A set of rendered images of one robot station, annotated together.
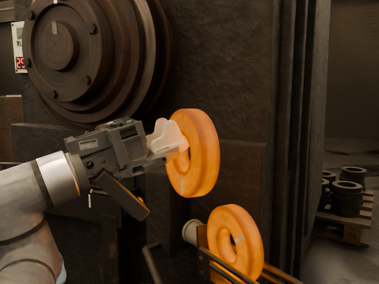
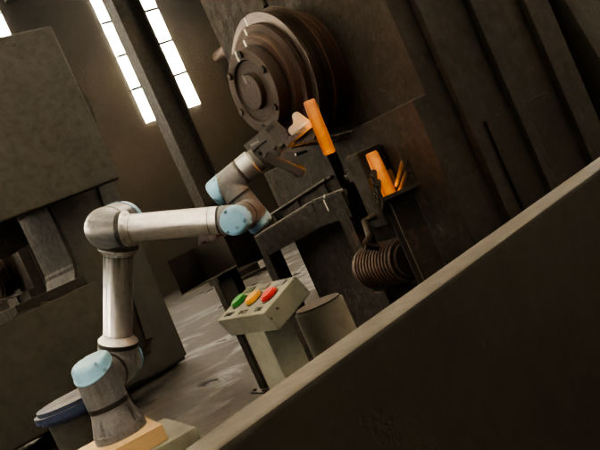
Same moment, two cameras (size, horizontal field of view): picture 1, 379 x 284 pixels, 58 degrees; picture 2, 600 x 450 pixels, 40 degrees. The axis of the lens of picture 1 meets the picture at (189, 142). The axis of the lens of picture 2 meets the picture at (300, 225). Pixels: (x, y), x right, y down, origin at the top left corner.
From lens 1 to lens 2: 1.78 m
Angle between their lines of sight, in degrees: 33
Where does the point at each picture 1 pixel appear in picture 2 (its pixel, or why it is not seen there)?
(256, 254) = (380, 175)
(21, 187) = (229, 172)
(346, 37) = not seen: outside the picture
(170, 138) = (298, 122)
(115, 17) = (276, 53)
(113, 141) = (263, 136)
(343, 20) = not seen: outside the picture
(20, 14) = not seen: hidden behind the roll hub
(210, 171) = (320, 131)
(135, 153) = (280, 138)
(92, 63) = (273, 93)
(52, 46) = (248, 93)
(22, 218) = (235, 187)
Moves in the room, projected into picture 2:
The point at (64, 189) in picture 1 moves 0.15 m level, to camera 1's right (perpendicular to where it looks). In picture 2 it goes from (248, 168) to (291, 147)
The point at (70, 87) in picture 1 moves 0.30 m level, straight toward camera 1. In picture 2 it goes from (270, 117) to (245, 119)
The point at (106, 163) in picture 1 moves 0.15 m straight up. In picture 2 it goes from (268, 149) to (245, 98)
